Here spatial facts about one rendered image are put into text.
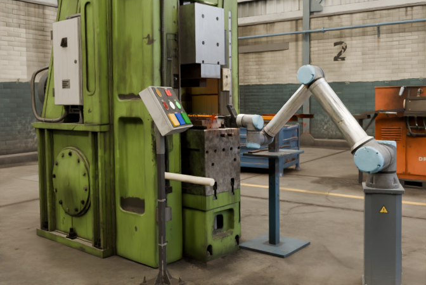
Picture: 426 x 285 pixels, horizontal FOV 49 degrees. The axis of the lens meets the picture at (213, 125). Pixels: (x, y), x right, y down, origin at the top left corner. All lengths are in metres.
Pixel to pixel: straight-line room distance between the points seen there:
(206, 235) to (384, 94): 3.71
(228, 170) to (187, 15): 1.11
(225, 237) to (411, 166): 3.40
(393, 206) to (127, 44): 2.02
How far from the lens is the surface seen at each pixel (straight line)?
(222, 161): 3.31
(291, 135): 7.25
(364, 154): 2.69
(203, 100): 3.68
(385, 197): 2.88
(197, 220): 3.32
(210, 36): 3.31
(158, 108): 2.65
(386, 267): 2.98
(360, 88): 10.69
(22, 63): 9.31
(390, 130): 6.33
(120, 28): 3.45
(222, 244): 3.44
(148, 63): 3.14
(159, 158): 2.84
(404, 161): 6.33
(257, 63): 11.78
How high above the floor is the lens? 1.13
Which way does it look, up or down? 3 degrees down
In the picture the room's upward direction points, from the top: 1 degrees counter-clockwise
